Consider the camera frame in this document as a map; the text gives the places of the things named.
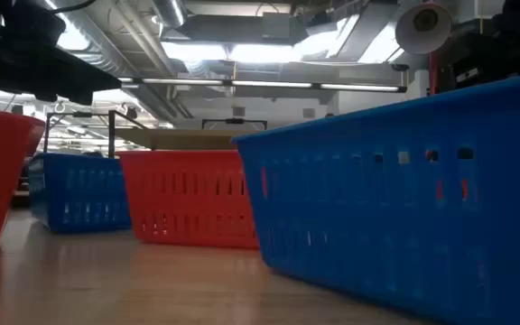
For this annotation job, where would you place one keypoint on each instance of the blue plastic slotted basket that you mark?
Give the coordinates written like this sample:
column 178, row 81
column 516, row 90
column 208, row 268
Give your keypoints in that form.
column 400, row 225
column 79, row 194

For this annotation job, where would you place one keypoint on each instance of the corrugated silver ventilation duct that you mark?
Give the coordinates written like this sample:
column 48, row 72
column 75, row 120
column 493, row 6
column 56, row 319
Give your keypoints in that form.
column 106, row 49

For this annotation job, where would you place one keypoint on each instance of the black metal frame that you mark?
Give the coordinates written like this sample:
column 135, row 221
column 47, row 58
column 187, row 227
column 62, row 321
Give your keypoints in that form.
column 112, row 135
column 234, row 121

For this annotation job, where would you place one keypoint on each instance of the wooden shelf with black legs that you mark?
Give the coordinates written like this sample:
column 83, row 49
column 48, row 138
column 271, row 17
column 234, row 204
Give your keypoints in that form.
column 183, row 139

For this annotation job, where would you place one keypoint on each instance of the red desk lamp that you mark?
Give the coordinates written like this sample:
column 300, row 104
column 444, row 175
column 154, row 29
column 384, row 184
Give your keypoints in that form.
column 422, row 27

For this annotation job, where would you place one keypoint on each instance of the black ceiling camera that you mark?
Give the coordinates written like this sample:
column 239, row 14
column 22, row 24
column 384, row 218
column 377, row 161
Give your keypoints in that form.
column 400, row 67

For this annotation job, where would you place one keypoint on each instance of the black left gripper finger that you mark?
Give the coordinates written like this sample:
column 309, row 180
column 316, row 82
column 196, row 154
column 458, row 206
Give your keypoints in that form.
column 84, row 83

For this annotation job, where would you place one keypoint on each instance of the long ceiling tube light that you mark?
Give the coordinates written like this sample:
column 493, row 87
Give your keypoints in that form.
column 269, row 84

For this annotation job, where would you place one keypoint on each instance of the round silver ventilation duct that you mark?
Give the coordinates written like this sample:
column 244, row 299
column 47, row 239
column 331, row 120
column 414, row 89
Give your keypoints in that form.
column 169, row 11

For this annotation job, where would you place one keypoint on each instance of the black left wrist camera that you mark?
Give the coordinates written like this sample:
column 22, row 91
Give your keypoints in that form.
column 30, row 22

